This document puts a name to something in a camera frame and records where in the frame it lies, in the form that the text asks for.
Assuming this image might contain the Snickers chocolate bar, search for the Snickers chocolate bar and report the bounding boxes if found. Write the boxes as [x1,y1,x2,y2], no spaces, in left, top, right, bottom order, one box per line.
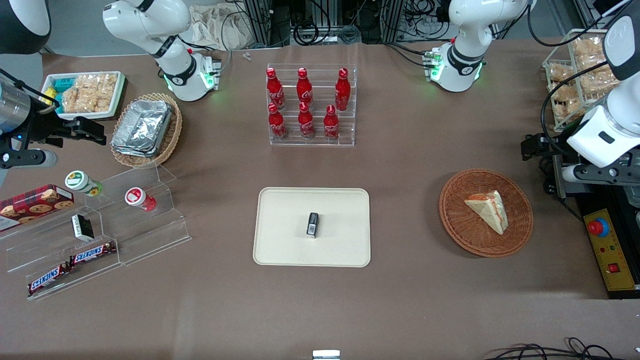
[27,262,74,296]
[68,241,118,266]

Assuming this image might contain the black floor cable bundle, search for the black floor cable bundle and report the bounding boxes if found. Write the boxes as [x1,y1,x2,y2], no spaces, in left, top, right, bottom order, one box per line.
[482,337,618,360]

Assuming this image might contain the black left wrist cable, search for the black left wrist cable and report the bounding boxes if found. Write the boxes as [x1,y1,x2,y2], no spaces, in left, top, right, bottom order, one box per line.
[541,60,609,152]

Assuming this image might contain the small black and white box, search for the small black and white box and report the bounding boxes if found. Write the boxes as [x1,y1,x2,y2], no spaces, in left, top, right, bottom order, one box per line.
[70,213,95,242]

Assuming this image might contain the red cola bottle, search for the red cola bottle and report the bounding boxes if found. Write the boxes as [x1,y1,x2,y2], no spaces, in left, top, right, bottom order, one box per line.
[297,101,316,140]
[295,67,315,111]
[267,102,289,141]
[334,67,352,112]
[265,67,286,111]
[322,104,341,142]

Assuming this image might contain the coiled black cable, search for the coiled black cable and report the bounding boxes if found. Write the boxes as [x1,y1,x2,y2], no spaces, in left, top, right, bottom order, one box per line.
[292,20,321,47]

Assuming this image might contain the green lid drink bottle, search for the green lid drink bottle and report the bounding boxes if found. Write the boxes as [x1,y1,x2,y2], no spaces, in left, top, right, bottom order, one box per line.
[64,170,105,197]

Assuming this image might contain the triangular sandwich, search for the triangular sandwich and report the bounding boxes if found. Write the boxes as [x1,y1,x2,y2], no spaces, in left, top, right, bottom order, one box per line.
[464,190,510,236]

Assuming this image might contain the beige cloth bag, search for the beige cloth bag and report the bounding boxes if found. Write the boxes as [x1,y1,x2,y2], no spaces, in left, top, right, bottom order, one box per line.
[190,4,253,51]

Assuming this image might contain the clear acrylic bottle rack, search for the clear acrylic bottle rack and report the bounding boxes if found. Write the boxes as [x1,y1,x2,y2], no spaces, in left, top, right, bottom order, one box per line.
[266,63,359,148]

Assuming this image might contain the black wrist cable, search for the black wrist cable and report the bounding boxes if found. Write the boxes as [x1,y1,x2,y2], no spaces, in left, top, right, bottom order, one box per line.
[541,60,609,152]
[0,68,61,108]

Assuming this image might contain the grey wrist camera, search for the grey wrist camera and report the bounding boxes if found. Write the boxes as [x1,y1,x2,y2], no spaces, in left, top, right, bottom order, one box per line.
[0,149,59,170]
[561,164,640,185]

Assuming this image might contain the oval light wicker basket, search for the oval light wicker basket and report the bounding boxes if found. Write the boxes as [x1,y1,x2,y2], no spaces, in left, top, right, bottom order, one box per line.
[110,92,183,169]

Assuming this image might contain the white rectangular snack tray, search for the white rectangular snack tray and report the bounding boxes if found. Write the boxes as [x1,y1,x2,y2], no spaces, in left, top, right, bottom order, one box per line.
[42,70,126,121]

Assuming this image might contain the round brown wicker basket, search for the round brown wicker basket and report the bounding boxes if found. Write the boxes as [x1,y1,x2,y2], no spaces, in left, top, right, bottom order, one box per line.
[439,168,534,259]

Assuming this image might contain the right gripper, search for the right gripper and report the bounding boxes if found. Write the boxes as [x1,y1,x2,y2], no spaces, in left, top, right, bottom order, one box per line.
[0,82,107,149]

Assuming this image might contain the clear bag of rice crackers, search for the clear bag of rice crackers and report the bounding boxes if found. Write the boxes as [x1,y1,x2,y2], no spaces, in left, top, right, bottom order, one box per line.
[60,73,119,114]

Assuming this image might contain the black left arm base cables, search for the black left arm base cables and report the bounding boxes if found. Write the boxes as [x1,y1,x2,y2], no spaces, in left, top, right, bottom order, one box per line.
[385,41,433,68]

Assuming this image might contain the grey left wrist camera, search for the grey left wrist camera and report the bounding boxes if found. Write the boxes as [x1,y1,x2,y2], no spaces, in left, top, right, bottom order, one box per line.
[561,164,640,185]

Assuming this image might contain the yellow control box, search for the yellow control box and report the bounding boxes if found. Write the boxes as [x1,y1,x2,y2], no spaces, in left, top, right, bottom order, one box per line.
[583,208,639,292]

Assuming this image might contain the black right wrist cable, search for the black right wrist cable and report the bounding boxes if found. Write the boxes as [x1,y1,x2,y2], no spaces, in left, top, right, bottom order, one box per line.
[0,68,61,108]

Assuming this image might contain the clear plastic container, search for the clear plastic container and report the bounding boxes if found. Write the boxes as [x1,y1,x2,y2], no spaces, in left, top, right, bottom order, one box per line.
[620,152,640,207]

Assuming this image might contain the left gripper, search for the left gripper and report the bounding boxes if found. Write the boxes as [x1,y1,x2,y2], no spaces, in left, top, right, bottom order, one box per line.
[521,106,632,169]

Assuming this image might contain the white wire basket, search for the white wire basket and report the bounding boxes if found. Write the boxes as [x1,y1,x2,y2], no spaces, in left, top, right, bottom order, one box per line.
[542,28,627,133]

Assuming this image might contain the cream plastic tray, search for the cream plastic tray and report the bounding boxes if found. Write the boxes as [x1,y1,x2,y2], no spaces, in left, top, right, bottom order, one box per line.
[253,187,372,268]

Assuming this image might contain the red cookie box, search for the red cookie box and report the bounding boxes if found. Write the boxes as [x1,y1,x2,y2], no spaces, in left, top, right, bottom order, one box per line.
[0,184,75,232]

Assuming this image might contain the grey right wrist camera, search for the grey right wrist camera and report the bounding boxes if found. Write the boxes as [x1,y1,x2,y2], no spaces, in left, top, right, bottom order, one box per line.
[0,149,59,170]

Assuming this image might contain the stack of foil trays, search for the stack of foil trays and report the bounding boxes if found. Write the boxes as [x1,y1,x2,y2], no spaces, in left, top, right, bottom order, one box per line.
[110,99,174,159]

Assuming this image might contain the red lid drink bottle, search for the red lid drink bottle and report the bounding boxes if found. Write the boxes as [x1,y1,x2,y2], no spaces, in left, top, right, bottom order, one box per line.
[124,186,158,212]

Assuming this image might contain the clear acrylic stepped shelf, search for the clear acrylic stepped shelf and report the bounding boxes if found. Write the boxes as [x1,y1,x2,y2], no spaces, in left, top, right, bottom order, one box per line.
[0,164,193,302]

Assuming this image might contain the clear bag of pastries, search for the clear bag of pastries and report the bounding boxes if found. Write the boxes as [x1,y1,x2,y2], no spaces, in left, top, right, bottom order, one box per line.
[571,36,610,70]
[549,64,577,84]
[551,84,583,118]
[580,66,622,97]

